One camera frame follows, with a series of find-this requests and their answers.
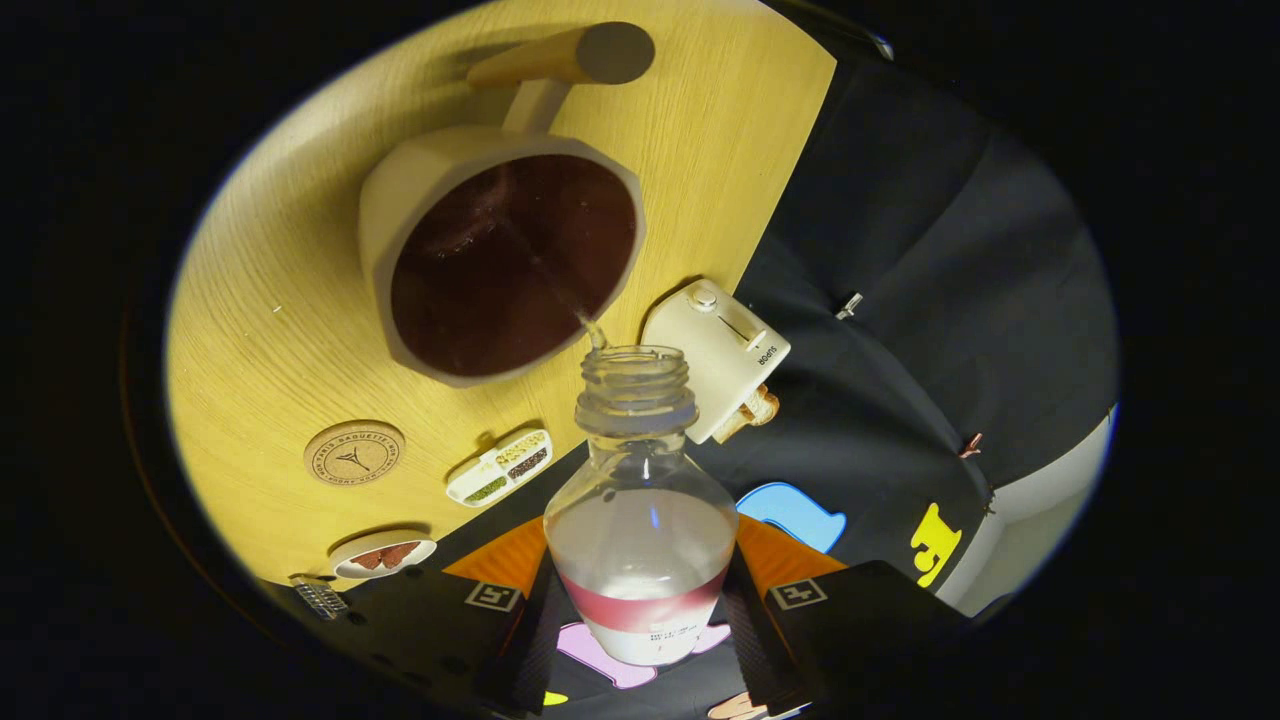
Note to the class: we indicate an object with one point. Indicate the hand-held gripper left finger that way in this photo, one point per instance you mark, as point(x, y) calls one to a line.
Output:
point(535, 650)

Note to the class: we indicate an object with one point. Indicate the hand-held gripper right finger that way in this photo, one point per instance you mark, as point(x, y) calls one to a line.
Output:
point(752, 640)

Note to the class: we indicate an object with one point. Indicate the clear plastic juice bottle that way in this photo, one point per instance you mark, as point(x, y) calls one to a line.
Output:
point(640, 540)

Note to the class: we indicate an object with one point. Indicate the round cork coaster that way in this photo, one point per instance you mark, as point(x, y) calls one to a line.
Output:
point(353, 453)

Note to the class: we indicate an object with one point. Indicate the red meat slice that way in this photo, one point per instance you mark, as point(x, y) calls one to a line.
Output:
point(368, 559)
point(400, 553)

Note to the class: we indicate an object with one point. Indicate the white divided condiment dish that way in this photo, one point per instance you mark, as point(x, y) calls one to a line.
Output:
point(500, 467)

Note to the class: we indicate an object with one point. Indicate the white round plate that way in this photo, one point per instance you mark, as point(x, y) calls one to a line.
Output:
point(345, 570)

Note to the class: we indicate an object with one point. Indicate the toast slice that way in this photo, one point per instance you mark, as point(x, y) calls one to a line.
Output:
point(763, 405)
point(730, 427)

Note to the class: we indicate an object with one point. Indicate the white toaster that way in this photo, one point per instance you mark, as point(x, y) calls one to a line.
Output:
point(710, 350)

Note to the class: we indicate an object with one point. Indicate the orange clip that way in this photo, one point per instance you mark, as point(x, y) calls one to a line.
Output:
point(971, 445)

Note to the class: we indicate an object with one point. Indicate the silver clip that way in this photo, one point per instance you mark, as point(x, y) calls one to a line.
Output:
point(849, 306)

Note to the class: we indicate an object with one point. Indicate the wooden table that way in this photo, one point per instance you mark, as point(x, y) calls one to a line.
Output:
point(260, 330)

